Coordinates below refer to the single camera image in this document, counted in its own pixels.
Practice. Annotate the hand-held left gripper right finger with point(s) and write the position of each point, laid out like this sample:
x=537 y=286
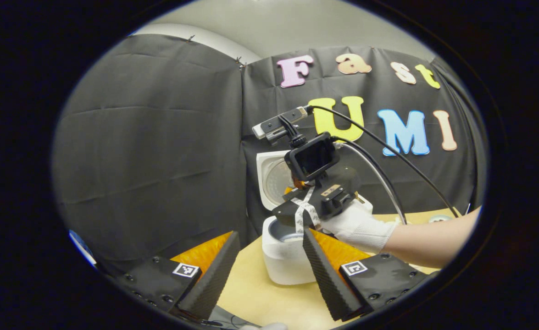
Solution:
x=326 y=284

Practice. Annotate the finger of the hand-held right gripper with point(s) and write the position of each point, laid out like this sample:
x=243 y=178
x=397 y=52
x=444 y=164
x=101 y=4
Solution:
x=295 y=184

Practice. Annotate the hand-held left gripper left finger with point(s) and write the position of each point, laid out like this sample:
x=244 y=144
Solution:
x=212 y=279

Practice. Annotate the white rice cooker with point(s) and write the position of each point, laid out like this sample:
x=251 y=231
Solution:
x=285 y=261

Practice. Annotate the light green plate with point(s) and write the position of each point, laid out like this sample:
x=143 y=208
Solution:
x=440 y=218

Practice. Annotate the black backdrop cloth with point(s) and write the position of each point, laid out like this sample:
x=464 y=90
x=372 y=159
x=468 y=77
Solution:
x=136 y=160

